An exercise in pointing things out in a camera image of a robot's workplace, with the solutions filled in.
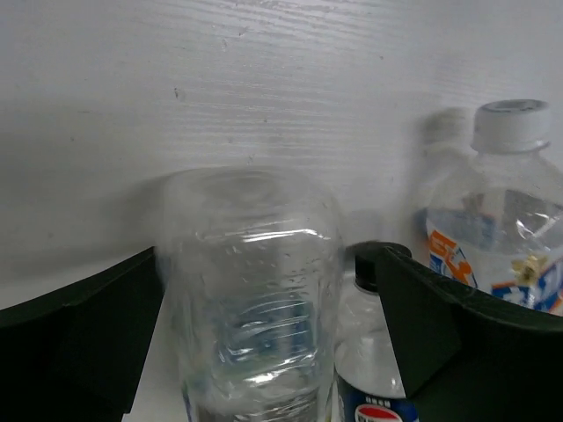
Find clear pepsi bottle black cap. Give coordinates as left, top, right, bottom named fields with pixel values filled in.
left=334, top=241, right=419, bottom=421

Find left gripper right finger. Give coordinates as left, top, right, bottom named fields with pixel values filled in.
left=376, top=248, right=562, bottom=422

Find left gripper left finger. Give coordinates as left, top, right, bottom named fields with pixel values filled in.
left=1, top=248, right=164, bottom=421

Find clear bottle blue green label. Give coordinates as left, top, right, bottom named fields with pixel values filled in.
left=156, top=166, right=344, bottom=421

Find clear bottle orange blue label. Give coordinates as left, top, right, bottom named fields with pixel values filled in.
left=420, top=99, right=562, bottom=316

